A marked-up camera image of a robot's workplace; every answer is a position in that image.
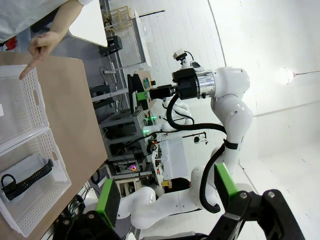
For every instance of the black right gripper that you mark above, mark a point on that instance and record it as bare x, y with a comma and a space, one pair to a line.
186, 83

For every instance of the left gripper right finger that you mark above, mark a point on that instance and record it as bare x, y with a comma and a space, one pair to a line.
250, 215

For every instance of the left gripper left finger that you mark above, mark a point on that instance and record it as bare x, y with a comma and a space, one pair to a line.
110, 200

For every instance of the grey CAMPUS pouch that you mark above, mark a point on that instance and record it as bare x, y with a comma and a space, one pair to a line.
27, 165

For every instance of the person's left forearm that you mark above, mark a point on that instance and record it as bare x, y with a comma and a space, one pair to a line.
70, 15

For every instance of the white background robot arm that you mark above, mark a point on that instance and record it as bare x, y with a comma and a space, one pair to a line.
178, 112

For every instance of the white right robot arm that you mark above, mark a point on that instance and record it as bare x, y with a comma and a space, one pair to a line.
232, 112

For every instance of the person's left hand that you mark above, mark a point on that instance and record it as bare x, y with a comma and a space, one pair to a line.
46, 45

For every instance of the grey metal equipment cart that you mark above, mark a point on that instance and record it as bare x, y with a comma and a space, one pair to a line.
125, 120

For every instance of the white perforated plastic basket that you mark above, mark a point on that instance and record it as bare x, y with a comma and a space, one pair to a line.
32, 100
60, 175

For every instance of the white panel desk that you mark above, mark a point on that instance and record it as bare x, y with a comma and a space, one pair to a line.
142, 37

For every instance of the white plastic box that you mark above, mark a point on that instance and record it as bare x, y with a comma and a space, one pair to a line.
175, 157

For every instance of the wooden crate shelf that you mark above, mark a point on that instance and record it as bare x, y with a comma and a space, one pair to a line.
120, 17

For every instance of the white table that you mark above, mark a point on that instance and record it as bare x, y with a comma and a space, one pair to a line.
87, 22

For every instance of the round ceiling lamp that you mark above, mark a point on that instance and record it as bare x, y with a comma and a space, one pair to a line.
285, 75

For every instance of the person in white T-shirt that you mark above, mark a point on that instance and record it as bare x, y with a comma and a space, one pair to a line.
20, 15

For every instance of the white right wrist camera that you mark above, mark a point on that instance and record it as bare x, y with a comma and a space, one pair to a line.
180, 53

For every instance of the black metal frame stand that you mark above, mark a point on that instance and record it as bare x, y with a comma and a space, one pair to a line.
112, 45

